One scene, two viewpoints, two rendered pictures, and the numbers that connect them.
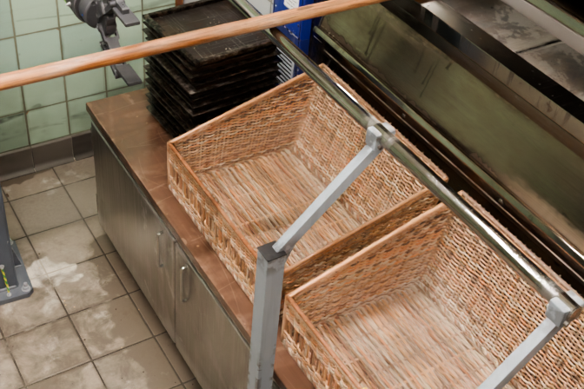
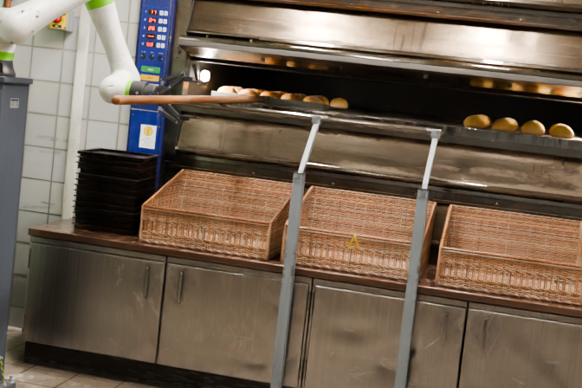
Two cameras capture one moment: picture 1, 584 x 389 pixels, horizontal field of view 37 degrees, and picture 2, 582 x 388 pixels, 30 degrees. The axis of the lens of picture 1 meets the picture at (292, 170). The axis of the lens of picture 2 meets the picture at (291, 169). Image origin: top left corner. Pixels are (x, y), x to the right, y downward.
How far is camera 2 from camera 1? 3.50 m
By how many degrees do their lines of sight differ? 51
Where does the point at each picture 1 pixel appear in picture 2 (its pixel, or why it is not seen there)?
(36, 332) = not seen: outside the picture
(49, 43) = not seen: outside the picture
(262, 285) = (299, 192)
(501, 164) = (332, 159)
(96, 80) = not seen: outside the picture
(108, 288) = (59, 376)
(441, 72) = (276, 135)
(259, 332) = (295, 228)
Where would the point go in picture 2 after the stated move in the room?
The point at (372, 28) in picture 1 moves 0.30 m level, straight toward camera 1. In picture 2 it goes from (219, 133) to (257, 140)
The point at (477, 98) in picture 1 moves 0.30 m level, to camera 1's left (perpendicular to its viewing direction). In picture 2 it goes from (304, 138) to (252, 135)
